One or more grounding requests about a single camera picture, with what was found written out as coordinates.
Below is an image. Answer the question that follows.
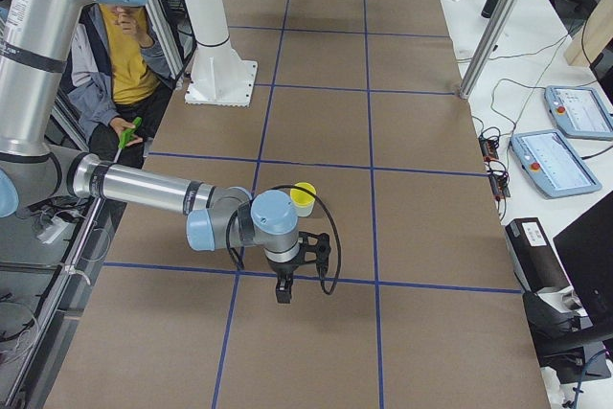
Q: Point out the aluminium frame post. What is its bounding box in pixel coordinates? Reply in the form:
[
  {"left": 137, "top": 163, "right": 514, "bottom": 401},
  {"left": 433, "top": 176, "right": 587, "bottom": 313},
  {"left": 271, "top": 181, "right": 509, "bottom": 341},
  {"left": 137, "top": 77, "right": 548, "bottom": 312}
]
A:
[{"left": 458, "top": 0, "right": 518, "bottom": 100}]

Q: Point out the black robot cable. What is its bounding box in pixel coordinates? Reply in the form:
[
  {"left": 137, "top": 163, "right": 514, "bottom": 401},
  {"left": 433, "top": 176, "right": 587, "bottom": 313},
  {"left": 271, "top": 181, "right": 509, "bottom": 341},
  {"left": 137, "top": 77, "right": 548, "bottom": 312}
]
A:
[{"left": 224, "top": 183, "right": 344, "bottom": 296}]

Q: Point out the green handheld tool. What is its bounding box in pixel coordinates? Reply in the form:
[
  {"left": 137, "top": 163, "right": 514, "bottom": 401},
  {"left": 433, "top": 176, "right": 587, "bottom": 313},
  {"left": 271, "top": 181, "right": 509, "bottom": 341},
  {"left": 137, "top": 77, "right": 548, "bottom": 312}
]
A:
[{"left": 118, "top": 117, "right": 142, "bottom": 149}]

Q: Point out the light green plastic cup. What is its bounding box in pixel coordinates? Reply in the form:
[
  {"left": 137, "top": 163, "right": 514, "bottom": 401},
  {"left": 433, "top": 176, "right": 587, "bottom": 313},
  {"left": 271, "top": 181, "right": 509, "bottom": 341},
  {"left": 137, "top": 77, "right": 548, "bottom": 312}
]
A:
[{"left": 294, "top": 201, "right": 315, "bottom": 217}]

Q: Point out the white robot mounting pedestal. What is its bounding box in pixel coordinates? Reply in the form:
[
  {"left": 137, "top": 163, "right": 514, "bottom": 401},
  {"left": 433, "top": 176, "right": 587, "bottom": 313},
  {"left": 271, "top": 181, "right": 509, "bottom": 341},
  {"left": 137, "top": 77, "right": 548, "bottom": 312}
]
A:
[{"left": 184, "top": 0, "right": 258, "bottom": 107}]

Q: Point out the yellow plastic cup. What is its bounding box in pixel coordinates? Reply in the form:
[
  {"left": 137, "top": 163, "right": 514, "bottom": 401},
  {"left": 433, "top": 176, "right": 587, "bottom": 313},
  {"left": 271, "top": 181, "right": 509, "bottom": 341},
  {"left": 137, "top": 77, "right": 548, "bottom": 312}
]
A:
[{"left": 290, "top": 182, "right": 316, "bottom": 205}]

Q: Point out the seated person yellow shirt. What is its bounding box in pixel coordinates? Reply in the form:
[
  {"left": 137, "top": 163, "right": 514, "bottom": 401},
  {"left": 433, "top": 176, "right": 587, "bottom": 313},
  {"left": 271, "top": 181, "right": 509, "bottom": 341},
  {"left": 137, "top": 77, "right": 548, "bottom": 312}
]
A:
[{"left": 66, "top": 4, "right": 173, "bottom": 168}]

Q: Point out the black box with label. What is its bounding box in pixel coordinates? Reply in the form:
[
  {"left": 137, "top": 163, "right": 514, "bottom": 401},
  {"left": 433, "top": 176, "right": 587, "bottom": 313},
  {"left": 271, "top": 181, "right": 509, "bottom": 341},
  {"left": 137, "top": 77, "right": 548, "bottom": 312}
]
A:
[{"left": 505, "top": 217, "right": 571, "bottom": 294}]

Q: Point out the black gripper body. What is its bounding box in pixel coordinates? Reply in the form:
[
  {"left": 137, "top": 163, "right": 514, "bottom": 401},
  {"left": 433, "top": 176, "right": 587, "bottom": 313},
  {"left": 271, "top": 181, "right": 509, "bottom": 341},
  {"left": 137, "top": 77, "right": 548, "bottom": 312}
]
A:
[{"left": 268, "top": 261, "right": 301, "bottom": 284}]

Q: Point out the lower teach pendant tablet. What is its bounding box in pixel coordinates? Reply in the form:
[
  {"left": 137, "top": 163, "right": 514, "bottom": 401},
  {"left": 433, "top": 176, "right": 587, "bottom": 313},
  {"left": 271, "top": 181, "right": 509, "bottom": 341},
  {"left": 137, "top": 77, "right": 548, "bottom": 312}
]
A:
[{"left": 510, "top": 129, "right": 602, "bottom": 198}]

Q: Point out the small electronics board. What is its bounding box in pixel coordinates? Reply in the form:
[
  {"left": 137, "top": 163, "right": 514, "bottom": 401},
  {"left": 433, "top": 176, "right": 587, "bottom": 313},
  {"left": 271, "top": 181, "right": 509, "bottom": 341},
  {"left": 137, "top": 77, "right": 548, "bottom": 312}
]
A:
[{"left": 478, "top": 135, "right": 499, "bottom": 161}]

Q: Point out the upper teach pendant tablet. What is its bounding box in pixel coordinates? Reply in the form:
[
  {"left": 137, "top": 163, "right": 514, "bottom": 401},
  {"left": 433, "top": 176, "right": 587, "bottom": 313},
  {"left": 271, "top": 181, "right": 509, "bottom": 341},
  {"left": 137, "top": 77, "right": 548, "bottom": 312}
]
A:
[{"left": 544, "top": 86, "right": 612, "bottom": 141}]

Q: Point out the black monitor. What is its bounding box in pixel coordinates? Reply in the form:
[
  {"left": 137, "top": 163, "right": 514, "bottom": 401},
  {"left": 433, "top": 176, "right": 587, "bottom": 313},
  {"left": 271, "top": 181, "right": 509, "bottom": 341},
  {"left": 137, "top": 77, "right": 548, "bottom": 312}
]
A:
[{"left": 554, "top": 193, "right": 612, "bottom": 325}]

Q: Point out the teach pendant tablet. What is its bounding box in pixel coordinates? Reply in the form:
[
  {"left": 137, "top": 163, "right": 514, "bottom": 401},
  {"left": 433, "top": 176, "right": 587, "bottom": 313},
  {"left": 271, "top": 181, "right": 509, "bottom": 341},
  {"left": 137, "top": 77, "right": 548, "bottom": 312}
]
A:
[
  {"left": 544, "top": 86, "right": 612, "bottom": 141},
  {"left": 510, "top": 129, "right": 602, "bottom": 198}
]

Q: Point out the brown paper table mat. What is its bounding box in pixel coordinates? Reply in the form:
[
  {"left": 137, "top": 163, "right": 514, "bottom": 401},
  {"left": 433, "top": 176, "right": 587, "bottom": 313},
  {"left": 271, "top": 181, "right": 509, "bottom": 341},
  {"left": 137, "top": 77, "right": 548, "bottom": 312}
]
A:
[{"left": 46, "top": 0, "right": 548, "bottom": 408}]

